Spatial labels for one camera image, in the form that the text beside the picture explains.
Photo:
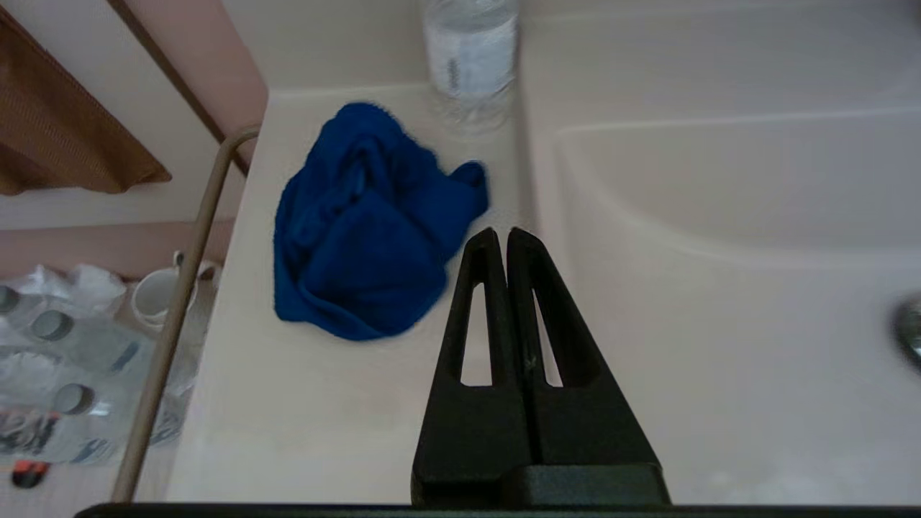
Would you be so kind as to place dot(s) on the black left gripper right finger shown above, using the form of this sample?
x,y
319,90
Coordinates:
x,y
586,424

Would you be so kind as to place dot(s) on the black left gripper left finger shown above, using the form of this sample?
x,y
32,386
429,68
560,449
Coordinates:
x,y
471,432

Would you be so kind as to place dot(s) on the blue terry cloth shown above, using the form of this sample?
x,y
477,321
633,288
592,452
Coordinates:
x,y
367,230

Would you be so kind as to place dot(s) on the beige moulded sink basin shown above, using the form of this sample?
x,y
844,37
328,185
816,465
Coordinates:
x,y
719,216

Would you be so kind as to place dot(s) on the chrome drain stopper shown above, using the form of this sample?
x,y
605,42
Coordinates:
x,y
910,334

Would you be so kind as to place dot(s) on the small white mug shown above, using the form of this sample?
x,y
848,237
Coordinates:
x,y
155,295

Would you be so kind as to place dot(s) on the small clear water bottle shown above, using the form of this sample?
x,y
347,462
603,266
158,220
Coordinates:
x,y
471,50

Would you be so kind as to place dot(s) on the shrink-wrapped water bottle pack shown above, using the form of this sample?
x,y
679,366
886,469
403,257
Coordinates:
x,y
65,360

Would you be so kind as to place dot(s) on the red and black small object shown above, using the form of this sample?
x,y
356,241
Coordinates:
x,y
30,473

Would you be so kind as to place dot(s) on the brown hanging fabric pouch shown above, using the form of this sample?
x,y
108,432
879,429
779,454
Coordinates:
x,y
65,129

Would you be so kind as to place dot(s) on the tan metal rail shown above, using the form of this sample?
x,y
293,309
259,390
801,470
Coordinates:
x,y
169,338

